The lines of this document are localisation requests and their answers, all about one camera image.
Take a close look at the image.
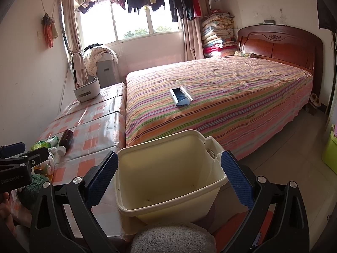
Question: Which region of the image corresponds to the striped bed sheet mattress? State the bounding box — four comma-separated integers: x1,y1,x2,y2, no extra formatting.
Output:
125,56,313,159

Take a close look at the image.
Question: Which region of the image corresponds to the orange cloth on wall hook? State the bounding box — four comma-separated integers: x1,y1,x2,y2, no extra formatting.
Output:
42,13,59,48

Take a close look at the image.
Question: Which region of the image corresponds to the brown glass bottle white cap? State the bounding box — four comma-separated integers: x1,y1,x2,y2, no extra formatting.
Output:
57,129,74,156

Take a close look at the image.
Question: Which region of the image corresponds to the grey plush cushion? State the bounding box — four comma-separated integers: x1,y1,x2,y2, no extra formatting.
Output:
130,223,217,252

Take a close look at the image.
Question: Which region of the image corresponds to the white storage basket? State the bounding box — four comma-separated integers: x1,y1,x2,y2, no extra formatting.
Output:
74,79,100,103

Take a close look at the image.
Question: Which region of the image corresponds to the left beige curtain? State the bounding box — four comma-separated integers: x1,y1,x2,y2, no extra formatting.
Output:
62,0,88,88

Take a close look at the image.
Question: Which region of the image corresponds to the right beige curtain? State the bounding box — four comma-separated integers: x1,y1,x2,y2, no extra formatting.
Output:
182,14,204,61

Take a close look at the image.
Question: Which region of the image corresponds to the green plastic wrapper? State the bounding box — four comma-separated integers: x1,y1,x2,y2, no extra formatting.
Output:
30,136,59,151

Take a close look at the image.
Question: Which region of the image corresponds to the stack of folded quilts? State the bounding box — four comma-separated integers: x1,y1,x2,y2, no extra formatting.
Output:
201,9,238,58

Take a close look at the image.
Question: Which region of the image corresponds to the white blue lint brush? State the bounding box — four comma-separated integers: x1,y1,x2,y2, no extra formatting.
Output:
169,86,194,107

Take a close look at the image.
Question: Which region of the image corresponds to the wooden red headboard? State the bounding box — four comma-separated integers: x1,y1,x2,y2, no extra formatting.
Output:
238,25,323,95

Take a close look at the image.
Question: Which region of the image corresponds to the pair of slippers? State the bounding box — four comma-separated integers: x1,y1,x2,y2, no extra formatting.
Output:
305,93,322,115

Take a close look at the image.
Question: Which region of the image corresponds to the crumpled clear plastic bag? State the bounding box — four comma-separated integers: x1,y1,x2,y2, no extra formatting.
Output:
39,147,59,176

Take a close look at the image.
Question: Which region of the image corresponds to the beige curtain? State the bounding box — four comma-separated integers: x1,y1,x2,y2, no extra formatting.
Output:
182,14,204,61
62,0,88,88

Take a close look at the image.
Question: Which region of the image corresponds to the green plastic bin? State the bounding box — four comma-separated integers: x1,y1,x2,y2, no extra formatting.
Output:
322,125,337,174

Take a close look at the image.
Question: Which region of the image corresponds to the green plush broccoli toy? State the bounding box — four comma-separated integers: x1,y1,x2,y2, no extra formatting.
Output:
17,174,49,211

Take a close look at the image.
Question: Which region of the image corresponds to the cream plastic trash bin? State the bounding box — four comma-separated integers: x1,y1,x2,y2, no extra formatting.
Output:
114,130,228,225

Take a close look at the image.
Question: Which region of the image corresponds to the checkered plastic table cover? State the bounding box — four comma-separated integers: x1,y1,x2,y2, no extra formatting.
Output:
10,82,148,238

